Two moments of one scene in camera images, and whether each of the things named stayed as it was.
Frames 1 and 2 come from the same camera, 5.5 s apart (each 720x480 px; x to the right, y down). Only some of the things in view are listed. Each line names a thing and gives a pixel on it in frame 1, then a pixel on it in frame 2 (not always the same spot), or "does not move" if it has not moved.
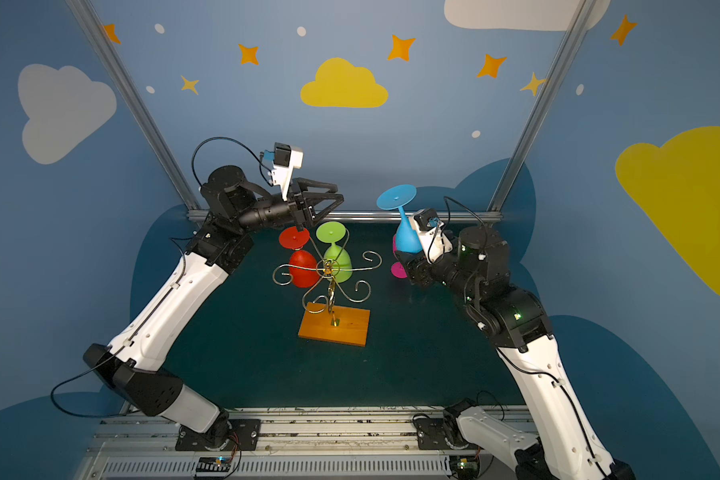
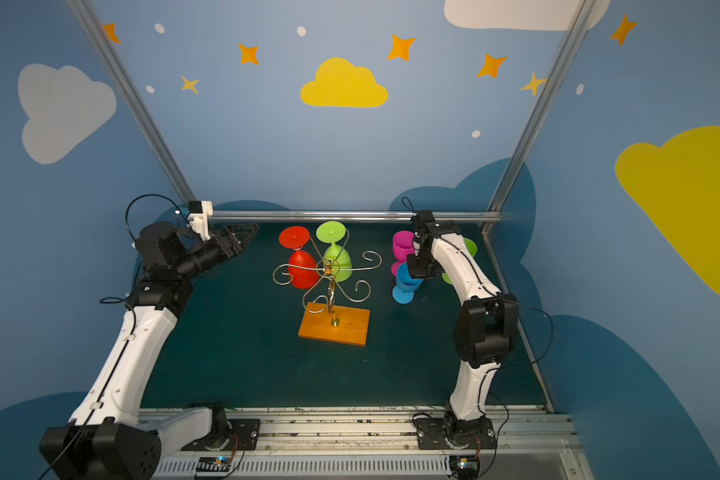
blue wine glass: (408, 240) to (406, 285)
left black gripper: (301, 206) to (218, 245)
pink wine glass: (397, 268) does not move
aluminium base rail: (346, 443) does not move
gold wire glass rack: (319, 296) does not move
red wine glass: (303, 268) does not move
